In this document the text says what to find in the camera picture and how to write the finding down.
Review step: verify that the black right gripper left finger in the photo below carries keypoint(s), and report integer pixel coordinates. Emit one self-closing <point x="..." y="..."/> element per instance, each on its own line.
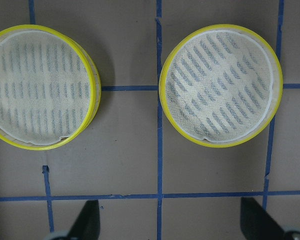
<point x="87" y="225"/>

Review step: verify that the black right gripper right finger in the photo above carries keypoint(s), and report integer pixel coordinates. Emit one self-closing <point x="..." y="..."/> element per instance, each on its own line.
<point x="256" y="223"/>

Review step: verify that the yellow steamer basket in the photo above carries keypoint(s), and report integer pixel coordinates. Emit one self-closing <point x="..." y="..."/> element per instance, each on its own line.
<point x="50" y="88"/>
<point x="221" y="85"/>

